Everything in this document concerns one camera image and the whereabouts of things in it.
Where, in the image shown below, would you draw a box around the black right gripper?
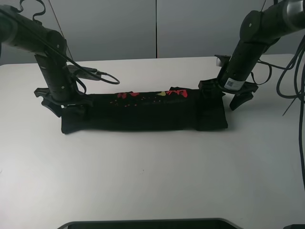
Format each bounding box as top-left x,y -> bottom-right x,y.
198,78 -> 258,112

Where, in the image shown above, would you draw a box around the right arm black cable bundle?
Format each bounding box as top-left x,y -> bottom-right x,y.
250,31 -> 305,182

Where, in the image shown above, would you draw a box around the black printed t-shirt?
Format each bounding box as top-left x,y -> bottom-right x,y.
61,87 -> 228,134

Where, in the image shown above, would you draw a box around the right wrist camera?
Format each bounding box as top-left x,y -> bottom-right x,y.
215,55 -> 231,67

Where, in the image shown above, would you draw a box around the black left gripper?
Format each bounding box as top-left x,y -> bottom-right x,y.
34,88 -> 93,121

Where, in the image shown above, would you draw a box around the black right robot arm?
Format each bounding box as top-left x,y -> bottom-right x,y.
199,0 -> 305,111

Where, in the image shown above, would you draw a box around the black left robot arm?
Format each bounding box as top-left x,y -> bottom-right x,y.
0,5 -> 93,117

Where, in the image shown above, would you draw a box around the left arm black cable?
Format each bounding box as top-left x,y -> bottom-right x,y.
14,0 -> 121,95

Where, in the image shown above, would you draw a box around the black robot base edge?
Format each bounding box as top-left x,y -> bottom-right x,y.
60,218 -> 240,229

